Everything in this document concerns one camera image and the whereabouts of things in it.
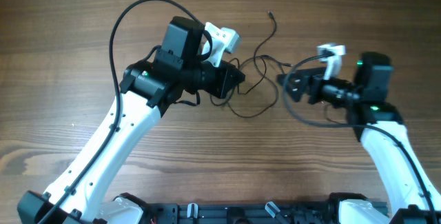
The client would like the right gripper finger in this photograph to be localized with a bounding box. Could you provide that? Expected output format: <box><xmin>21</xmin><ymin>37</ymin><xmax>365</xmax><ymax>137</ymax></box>
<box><xmin>287</xmin><ymin>72</ymin><xmax>307</xmax><ymax>102</ymax></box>
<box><xmin>290</xmin><ymin>67</ymin><xmax>326</xmax><ymax>78</ymax></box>

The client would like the black usb cable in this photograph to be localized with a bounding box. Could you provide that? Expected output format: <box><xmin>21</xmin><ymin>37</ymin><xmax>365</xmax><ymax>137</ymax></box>
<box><xmin>209</xmin><ymin>10</ymin><xmax>294</xmax><ymax>119</ymax></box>

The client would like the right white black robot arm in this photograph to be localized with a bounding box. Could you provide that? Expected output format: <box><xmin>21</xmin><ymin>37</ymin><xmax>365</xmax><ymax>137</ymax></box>
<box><xmin>276</xmin><ymin>52</ymin><xmax>440</xmax><ymax>223</ymax></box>

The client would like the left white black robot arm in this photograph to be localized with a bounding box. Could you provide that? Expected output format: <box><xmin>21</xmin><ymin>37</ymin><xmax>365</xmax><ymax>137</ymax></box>
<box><xmin>17</xmin><ymin>17</ymin><xmax>245</xmax><ymax>223</ymax></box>

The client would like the right camera black cable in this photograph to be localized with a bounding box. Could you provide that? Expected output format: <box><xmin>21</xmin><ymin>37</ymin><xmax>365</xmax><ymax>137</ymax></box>
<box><xmin>281</xmin><ymin>53</ymin><xmax>438</xmax><ymax>218</ymax></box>

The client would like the camera black cable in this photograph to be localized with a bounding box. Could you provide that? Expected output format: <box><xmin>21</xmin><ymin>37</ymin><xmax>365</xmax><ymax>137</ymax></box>
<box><xmin>281</xmin><ymin>53</ymin><xmax>438</xmax><ymax>218</ymax></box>
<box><xmin>36</xmin><ymin>0</ymin><xmax>204</xmax><ymax>224</ymax></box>

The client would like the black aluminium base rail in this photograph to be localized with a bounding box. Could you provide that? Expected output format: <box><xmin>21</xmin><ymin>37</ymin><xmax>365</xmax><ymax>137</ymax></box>
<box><xmin>99</xmin><ymin>201</ymin><xmax>390</xmax><ymax>224</ymax></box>

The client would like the left camera black cable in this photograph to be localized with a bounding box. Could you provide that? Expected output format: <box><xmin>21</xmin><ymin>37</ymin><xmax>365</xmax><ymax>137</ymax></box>
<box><xmin>36</xmin><ymin>0</ymin><xmax>204</xmax><ymax>224</ymax></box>

